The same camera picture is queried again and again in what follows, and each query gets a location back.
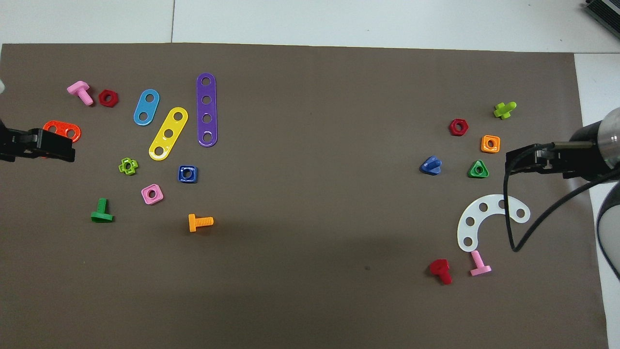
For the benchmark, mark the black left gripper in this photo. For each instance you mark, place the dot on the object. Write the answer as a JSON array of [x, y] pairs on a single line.
[[14, 145]]

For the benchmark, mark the orange square plastic nut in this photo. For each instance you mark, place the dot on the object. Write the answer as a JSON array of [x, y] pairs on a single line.
[[484, 144]]

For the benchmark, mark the purple four-hole plastic strip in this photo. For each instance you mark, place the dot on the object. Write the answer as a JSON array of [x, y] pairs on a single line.
[[207, 109]]

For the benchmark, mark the dark green plastic screw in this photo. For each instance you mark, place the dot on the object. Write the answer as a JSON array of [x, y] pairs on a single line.
[[101, 213]]

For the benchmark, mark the red plastic screw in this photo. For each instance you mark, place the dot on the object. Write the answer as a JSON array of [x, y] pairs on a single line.
[[441, 269]]

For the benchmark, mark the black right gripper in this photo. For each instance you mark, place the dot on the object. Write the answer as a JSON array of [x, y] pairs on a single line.
[[566, 162]]

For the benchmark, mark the red hexagonal plastic nut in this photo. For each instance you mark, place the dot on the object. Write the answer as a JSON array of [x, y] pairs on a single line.
[[453, 127], [101, 98]]

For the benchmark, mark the orange plastic screw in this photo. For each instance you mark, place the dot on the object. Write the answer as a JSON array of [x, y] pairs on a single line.
[[201, 222]]

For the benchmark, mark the blue two-hole plastic strip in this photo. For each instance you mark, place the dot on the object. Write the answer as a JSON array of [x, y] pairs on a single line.
[[147, 106]]

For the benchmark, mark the blue square plastic nut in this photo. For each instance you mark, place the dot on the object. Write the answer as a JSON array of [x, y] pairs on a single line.
[[181, 174]]

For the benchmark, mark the green triangular plastic nut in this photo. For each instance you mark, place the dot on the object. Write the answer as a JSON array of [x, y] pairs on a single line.
[[473, 172]]

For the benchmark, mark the grey ribbed metal device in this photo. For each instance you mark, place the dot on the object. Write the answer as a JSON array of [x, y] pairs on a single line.
[[603, 9]]

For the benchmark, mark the pink square plastic nut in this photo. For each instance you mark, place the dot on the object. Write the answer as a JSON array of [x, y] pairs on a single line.
[[146, 195]]

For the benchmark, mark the red angled three-hole plate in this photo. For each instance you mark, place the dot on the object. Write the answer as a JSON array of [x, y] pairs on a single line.
[[51, 127]]

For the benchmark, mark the pink plastic screw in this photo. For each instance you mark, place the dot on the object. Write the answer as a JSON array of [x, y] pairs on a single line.
[[479, 266], [80, 92]]

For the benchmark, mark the yellow three-hole plastic strip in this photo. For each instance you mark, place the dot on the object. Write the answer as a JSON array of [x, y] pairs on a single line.
[[173, 124]]

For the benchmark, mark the lime green cross screw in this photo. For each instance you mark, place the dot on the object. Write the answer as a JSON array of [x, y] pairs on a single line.
[[503, 110]]

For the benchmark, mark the brown table mat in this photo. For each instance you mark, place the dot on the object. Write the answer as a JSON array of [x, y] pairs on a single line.
[[310, 194]]

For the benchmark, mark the lime green cross nut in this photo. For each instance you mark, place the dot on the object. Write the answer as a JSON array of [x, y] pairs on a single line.
[[122, 167]]

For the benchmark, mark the blue plastic screw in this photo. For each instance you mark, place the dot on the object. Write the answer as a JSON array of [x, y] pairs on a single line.
[[430, 166]]

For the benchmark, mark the white curved five-hole strip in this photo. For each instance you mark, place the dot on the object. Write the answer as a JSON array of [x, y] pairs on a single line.
[[475, 214]]

